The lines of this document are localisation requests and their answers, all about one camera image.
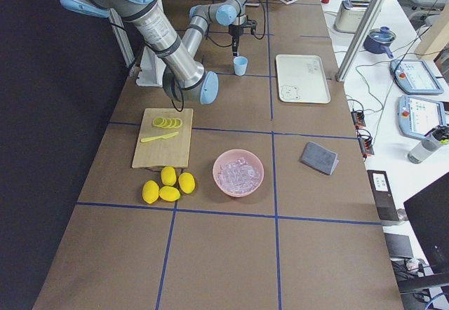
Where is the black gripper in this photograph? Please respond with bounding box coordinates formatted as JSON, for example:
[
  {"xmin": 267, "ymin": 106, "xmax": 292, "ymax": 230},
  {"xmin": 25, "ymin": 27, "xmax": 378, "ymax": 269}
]
[{"xmin": 228, "ymin": 17, "xmax": 257, "ymax": 57}]

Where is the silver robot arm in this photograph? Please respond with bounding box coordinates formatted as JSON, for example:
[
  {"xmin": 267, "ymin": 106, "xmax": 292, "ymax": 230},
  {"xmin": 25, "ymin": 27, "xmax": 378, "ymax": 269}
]
[
  {"xmin": 60, "ymin": 0, "xmax": 219, "ymax": 105},
  {"xmin": 182, "ymin": 0, "xmax": 257, "ymax": 57}
]

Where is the light blue plastic cup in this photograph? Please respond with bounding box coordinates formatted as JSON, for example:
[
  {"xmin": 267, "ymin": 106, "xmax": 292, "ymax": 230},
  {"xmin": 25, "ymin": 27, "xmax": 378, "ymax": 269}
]
[{"xmin": 233, "ymin": 56, "xmax": 248, "ymax": 76}]

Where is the ice cubes pile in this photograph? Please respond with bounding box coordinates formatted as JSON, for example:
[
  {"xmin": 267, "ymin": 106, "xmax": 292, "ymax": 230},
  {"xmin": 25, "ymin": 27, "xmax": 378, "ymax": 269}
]
[{"xmin": 216, "ymin": 157, "xmax": 261, "ymax": 194}]

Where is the striped muddler stick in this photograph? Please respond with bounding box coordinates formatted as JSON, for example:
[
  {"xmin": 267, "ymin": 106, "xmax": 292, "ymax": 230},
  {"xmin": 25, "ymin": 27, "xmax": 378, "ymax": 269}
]
[{"xmin": 245, "ymin": 2, "xmax": 260, "ymax": 8}]

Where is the cream bear serving tray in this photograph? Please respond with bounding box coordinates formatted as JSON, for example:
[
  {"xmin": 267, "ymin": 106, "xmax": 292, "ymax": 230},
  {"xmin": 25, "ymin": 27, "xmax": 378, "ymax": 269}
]
[{"xmin": 275, "ymin": 54, "xmax": 331, "ymax": 105}]

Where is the lemon slices row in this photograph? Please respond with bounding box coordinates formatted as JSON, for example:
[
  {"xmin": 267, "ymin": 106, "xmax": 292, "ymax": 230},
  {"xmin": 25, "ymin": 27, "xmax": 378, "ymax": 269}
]
[{"xmin": 152, "ymin": 116, "xmax": 183, "ymax": 129}]

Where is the cream toaster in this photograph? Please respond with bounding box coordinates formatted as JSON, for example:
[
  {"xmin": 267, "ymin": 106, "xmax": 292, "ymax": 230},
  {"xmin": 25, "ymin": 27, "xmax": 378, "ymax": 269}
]
[{"xmin": 334, "ymin": 0, "xmax": 370, "ymax": 34}]

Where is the yellow plastic knife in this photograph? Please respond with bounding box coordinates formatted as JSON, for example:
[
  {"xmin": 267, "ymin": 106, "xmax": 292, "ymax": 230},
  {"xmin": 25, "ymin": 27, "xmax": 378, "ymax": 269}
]
[{"xmin": 140, "ymin": 132, "xmax": 179, "ymax": 143}]

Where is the wooden cutting board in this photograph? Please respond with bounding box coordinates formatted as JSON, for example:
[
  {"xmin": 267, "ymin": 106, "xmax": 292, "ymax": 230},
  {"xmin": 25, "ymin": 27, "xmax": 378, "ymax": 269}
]
[{"xmin": 132, "ymin": 108, "xmax": 194, "ymax": 168}]

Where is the pink bowl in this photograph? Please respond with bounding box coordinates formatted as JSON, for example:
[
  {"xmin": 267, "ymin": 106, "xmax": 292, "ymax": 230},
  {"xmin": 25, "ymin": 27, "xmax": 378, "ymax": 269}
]
[{"xmin": 212, "ymin": 149, "xmax": 264, "ymax": 198}]

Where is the grey folded cloth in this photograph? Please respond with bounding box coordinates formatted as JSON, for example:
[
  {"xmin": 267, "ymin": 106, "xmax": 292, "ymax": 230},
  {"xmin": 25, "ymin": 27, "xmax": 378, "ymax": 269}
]
[{"xmin": 300, "ymin": 142, "xmax": 339, "ymax": 175}]

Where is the blue pot with lid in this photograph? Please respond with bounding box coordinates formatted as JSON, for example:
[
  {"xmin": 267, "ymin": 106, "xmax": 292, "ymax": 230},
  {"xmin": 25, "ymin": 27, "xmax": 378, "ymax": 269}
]
[{"xmin": 363, "ymin": 26, "xmax": 396, "ymax": 59}]

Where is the yellow lemon right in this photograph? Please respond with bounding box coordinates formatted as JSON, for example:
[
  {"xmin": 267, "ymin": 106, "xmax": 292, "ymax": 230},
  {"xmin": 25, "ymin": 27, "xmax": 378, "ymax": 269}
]
[{"xmin": 178, "ymin": 172, "xmax": 196, "ymax": 194}]

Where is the yellow lemon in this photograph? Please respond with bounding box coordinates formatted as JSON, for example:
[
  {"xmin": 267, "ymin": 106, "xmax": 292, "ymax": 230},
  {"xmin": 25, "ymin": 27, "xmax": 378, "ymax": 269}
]
[
  {"xmin": 159, "ymin": 186, "xmax": 181, "ymax": 202},
  {"xmin": 142, "ymin": 180, "xmax": 159, "ymax": 204},
  {"xmin": 178, "ymin": 172, "xmax": 196, "ymax": 194},
  {"xmin": 161, "ymin": 166, "xmax": 177, "ymax": 187}
]

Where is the yellow lemon top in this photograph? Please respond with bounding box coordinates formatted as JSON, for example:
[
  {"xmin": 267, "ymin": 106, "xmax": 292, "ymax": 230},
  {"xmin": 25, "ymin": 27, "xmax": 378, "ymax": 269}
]
[{"xmin": 161, "ymin": 166, "xmax": 177, "ymax": 187}]

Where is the yellow lemon middle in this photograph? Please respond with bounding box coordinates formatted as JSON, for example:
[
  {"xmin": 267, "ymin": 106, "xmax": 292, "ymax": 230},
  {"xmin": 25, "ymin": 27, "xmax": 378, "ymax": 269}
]
[{"xmin": 159, "ymin": 186, "xmax": 181, "ymax": 202}]

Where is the yellow lemon far left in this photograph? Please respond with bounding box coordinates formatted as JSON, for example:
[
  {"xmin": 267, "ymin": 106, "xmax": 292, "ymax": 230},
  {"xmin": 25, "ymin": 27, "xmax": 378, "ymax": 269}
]
[{"xmin": 142, "ymin": 180, "xmax": 159, "ymax": 204}]

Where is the upper teach pendant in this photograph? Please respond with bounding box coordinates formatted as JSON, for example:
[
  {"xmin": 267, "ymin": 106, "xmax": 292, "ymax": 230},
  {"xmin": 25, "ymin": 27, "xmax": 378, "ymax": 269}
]
[{"xmin": 389, "ymin": 59, "xmax": 444, "ymax": 95}]

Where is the teach pendant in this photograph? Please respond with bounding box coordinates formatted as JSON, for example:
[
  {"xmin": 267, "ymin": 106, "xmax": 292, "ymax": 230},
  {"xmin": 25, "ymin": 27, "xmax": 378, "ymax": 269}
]
[
  {"xmin": 398, "ymin": 95, "xmax": 446, "ymax": 140},
  {"xmin": 389, "ymin": 59, "xmax": 444, "ymax": 95}
]

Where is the lower teach pendant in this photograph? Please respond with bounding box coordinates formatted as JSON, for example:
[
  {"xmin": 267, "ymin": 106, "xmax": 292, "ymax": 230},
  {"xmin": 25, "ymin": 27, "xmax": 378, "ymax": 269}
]
[{"xmin": 398, "ymin": 95, "xmax": 446, "ymax": 140}]

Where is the black box with label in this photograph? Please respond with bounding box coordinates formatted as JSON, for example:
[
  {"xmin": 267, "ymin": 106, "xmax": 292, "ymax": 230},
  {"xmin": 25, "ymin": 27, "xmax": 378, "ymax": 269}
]
[{"xmin": 367, "ymin": 170, "xmax": 408, "ymax": 227}]

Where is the clear water bottle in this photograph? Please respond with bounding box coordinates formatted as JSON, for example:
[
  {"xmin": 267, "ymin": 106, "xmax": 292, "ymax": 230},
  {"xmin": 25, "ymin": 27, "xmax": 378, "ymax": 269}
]
[{"xmin": 407, "ymin": 126, "xmax": 448, "ymax": 164}]

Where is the black monitor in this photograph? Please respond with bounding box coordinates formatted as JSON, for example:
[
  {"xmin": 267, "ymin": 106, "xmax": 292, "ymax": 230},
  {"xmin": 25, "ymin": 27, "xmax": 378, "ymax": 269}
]
[{"xmin": 398, "ymin": 174, "xmax": 448, "ymax": 293}]

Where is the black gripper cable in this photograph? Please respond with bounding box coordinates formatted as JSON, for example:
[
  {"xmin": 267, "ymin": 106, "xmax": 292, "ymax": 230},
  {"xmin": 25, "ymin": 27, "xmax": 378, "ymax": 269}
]
[{"xmin": 170, "ymin": 74, "xmax": 185, "ymax": 113}]

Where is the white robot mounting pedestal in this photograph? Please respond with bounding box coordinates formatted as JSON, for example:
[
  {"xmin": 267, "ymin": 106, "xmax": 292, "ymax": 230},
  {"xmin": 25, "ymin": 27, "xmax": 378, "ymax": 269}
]
[{"xmin": 136, "ymin": 47, "xmax": 166, "ymax": 88}]

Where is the aluminium frame post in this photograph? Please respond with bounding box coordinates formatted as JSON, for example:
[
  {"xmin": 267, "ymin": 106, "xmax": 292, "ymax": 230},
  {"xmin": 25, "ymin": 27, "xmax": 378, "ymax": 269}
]
[{"xmin": 335, "ymin": 0, "xmax": 384, "ymax": 82}]

